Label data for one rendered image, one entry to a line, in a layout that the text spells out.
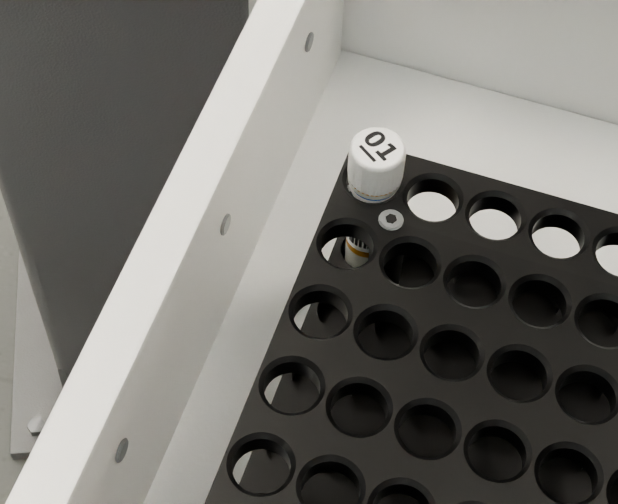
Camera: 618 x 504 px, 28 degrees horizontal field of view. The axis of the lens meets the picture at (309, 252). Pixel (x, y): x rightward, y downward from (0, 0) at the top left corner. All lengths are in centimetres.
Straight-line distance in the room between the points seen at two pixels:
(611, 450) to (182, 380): 11
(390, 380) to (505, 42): 14
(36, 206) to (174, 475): 66
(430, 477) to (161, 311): 7
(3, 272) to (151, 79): 55
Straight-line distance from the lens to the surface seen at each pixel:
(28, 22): 81
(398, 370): 26
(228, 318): 33
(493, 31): 37
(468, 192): 28
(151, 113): 87
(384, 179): 27
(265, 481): 28
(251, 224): 33
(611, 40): 36
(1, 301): 134
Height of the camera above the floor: 113
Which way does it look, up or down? 57 degrees down
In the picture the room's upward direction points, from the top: 2 degrees clockwise
